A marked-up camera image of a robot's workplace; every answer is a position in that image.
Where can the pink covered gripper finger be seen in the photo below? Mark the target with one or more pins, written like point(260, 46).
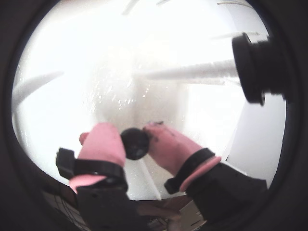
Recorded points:
point(173, 149)
point(103, 146)

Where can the dark round blueberry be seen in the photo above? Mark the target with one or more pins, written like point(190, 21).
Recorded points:
point(134, 144)

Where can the dark cutting mat white grid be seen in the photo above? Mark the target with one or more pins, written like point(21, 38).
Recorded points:
point(62, 207)

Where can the black fisheye lens camera module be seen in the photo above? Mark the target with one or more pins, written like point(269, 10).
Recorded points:
point(250, 67)

